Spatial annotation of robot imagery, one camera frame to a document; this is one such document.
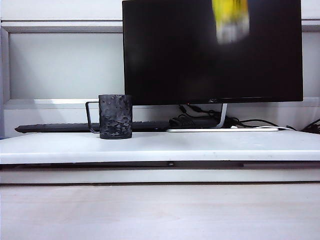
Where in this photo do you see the long black cable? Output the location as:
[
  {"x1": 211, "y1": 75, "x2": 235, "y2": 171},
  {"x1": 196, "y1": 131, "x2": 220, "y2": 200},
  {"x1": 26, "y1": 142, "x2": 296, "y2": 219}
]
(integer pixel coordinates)
[{"x1": 224, "y1": 116, "x2": 297, "y2": 131}]

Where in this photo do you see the black power adapter cable bundle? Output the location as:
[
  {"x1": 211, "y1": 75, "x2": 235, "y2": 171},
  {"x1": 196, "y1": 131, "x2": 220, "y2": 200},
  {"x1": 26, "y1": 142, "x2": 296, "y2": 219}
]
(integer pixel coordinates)
[{"x1": 168, "y1": 113, "x2": 218, "y2": 128}]

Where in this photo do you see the black textured cup with handle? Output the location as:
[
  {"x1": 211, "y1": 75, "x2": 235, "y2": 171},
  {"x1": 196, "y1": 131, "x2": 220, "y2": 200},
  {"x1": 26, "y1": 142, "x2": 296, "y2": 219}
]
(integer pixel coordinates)
[{"x1": 85, "y1": 94, "x2": 133, "y2": 140}]

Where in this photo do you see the clear bottle with yellow label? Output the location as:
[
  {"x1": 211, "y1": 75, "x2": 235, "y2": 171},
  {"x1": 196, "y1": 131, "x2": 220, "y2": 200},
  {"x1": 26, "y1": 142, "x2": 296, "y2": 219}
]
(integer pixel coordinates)
[{"x1": 211, "y1": 0, "x2": 251, "y2": 45}]

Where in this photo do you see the aluminium framed partition panel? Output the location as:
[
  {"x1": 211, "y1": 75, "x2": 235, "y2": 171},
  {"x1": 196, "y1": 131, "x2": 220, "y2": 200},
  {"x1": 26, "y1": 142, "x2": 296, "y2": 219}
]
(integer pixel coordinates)
[{"x1": 0, "y1": 19, "x2": 320, "y2": 111}]

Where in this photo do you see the black computer monitor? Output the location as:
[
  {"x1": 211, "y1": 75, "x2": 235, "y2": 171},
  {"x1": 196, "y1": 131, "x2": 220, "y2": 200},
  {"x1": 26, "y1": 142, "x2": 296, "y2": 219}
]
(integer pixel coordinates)
[{"x1": 121, "y1": 0, "x2": 304, "y2": 106}]

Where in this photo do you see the black keyboard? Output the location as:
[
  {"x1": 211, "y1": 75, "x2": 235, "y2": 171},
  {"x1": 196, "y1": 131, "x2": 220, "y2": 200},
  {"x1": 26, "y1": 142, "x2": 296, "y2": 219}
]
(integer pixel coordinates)
[{"x1": 14, "y1": 121, "x2": 171, "y2": 134}]

